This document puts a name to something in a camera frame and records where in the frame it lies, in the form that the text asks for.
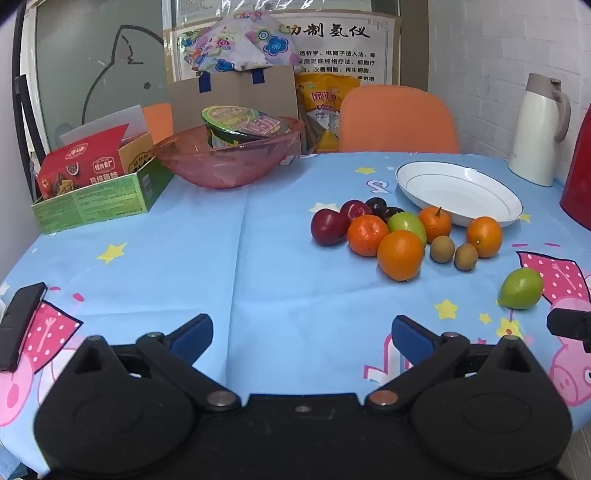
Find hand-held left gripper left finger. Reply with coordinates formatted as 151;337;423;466
69;314;242;412

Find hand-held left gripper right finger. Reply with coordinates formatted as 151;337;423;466
365;315;536;411

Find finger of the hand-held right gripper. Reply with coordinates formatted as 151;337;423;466
547;308;591;354

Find green jujube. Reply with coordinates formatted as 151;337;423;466
387;211;427;246
498;267;545;310

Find large orange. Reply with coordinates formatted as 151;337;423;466
377;230;425;282

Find brown longan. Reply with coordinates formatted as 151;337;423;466
430;235;456;264
454;243;479;272

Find small orange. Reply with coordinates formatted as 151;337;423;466
466;216;503;258

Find red plum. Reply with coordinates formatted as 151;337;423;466
311;209;350;247
340;199;373;223

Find white round plate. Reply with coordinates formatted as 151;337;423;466
395;161;524;228

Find blue printed tablecloth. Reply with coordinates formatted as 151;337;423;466
0;151;591;480

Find stemless tangerine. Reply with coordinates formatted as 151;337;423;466
347;215;390;257

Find tangerine with stem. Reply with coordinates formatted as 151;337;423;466
418;207;452;244

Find red kettle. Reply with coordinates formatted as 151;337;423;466
559;104;591;232

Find green cardboard box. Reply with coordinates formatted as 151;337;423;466
31;159;175;235

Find pink transparent bowl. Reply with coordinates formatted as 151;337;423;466
154;116;306;189

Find black flat block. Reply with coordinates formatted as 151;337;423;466
0;282;48;373

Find white thermos jug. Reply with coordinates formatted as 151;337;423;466
508;73;572;188

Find yellow cardboard box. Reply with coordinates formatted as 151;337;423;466
117;131;156;177

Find red snack box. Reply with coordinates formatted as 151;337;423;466
37;124;130;200

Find large orange chair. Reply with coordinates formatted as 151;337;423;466
339;84;461;155

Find small orange chair back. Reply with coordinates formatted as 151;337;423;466
141;102;174;145

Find instant noodle cup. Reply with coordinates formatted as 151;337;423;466
201;105;283;149

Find white paper sheet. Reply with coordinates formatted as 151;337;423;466
60;104;147;147

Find yellow snack bag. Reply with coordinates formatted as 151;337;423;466
294;73;361;153

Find black pole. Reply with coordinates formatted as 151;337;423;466
13;0;52;160

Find floral cloth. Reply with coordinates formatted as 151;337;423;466
182;11;302;75

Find brown paper bag blue handles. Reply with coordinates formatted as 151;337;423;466
168;65;302;156

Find wall poster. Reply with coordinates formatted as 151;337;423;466
161;8;400;89

